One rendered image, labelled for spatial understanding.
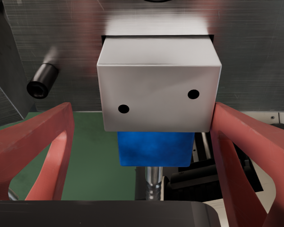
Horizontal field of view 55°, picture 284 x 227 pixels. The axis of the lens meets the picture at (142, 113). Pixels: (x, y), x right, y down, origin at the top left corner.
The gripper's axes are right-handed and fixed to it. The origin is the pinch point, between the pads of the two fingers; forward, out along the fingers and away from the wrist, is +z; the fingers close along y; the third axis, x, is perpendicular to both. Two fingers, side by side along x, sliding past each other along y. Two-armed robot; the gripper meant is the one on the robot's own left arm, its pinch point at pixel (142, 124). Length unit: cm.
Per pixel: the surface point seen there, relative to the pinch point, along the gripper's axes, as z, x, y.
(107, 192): 97, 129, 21
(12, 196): 7.0, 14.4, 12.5
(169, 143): 1.6, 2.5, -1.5
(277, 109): 2.8, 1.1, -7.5
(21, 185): 98, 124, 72
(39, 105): 3.1, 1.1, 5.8
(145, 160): 1.6, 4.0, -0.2
